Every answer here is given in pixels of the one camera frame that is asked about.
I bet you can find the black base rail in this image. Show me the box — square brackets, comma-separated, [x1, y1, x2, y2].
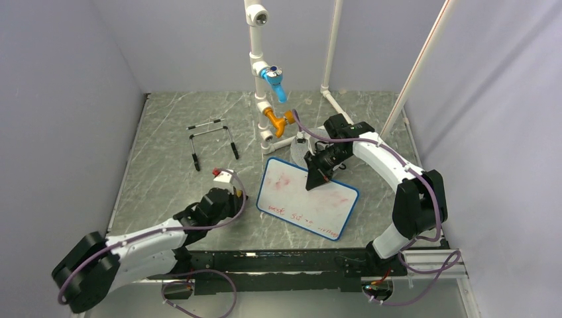
[151, 247, 406, 295]

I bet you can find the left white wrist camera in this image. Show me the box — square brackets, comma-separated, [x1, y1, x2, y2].
[212, 168, 234, 187]

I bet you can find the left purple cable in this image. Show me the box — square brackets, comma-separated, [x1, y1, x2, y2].
[57, 168, 248, 318]

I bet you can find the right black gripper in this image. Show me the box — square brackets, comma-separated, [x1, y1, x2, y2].
[304, 144, 351, 190]

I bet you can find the blue plastic tap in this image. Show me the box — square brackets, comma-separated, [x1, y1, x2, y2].
[258, 66, 288, 103]

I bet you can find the white PVC pipe frame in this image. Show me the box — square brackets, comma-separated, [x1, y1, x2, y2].
[243, 0, 457, 156]

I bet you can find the purple cable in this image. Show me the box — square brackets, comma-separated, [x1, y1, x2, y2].
[57, 168, 248, 318]
[291, 109, 463, 307]

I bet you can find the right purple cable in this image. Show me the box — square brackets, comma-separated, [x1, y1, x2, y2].
[291, 109, 463, 307]

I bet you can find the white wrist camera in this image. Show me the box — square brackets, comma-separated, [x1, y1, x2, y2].
[295, 131, 308, 144]
[212, 168, 234, 187]

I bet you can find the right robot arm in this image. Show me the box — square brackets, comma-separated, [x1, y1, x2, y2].
[298, 114, 448, 275]

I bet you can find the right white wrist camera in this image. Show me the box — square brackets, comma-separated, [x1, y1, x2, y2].
[295, 131, 308, 144]

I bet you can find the orange plastic tap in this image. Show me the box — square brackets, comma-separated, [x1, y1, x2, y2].
[262, 107, 296, 138]

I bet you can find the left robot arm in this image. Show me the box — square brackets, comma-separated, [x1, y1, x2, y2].
[51, 187, 249, 313]

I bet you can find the black wire whiteboard stand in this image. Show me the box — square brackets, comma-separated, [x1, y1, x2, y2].
[186, 118, 241, 172]

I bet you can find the blue framed whiteboard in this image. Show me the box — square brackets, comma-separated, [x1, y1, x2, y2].
[256, 157, 360, 241]

